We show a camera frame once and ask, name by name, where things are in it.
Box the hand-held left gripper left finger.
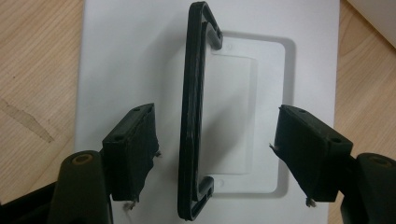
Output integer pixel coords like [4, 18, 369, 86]
[102, 103, 162, 203]

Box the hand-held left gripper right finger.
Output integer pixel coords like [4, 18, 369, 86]
[269, 105, 354, 208]

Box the black case handle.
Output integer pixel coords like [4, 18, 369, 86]
[177, 1, 224, 222]

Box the white flat panel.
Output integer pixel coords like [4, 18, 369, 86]
[346, 0, 396, 49]

